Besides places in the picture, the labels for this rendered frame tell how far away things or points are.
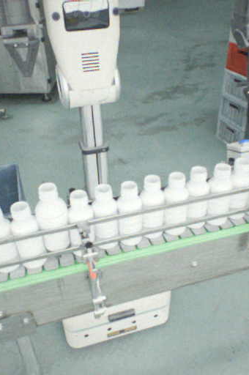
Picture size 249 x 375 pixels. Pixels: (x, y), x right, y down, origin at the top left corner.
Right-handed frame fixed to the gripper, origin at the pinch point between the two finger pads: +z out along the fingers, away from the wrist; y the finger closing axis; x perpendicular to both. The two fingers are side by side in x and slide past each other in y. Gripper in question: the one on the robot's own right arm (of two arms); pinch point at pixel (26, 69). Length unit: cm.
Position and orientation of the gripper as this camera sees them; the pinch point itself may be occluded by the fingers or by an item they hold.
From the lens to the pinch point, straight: 81.2
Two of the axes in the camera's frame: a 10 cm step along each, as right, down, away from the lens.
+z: 0.3, 8.2, 5.7
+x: 9.5, -1.9, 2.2
